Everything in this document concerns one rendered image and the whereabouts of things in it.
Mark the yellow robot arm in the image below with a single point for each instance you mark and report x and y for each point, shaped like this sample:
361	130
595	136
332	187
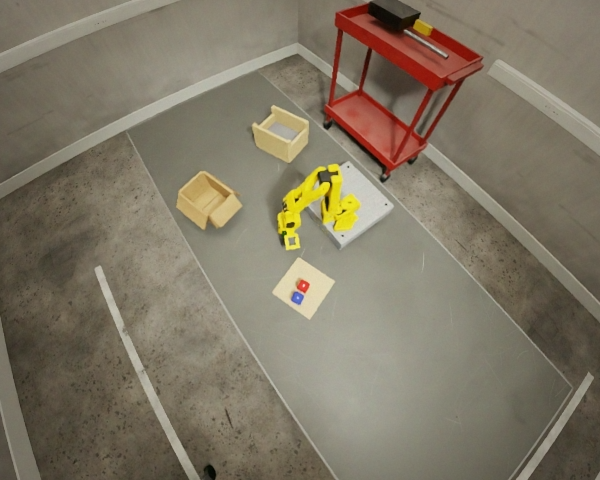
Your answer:
330	182

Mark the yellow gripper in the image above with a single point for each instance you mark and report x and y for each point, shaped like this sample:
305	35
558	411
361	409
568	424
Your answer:
291	239

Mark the red die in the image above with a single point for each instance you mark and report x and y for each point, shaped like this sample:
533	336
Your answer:
303	286

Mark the beige flat mat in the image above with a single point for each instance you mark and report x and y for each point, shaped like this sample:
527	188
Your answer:
320	284

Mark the blue die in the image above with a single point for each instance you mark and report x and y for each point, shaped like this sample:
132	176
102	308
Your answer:
297	298

